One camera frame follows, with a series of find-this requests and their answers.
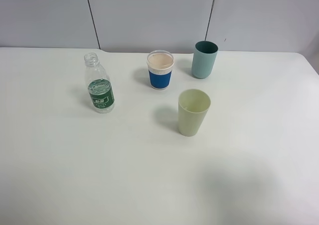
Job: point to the pale green plastic cup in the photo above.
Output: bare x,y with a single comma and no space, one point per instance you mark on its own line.
193,105

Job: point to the clear bottle green label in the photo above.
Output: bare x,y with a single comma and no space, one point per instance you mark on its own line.
98,84

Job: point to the blue sleeved paper cup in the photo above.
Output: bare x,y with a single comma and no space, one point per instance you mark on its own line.
160,64

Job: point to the teal plastic cup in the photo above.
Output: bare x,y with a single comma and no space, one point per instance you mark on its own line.
203,59

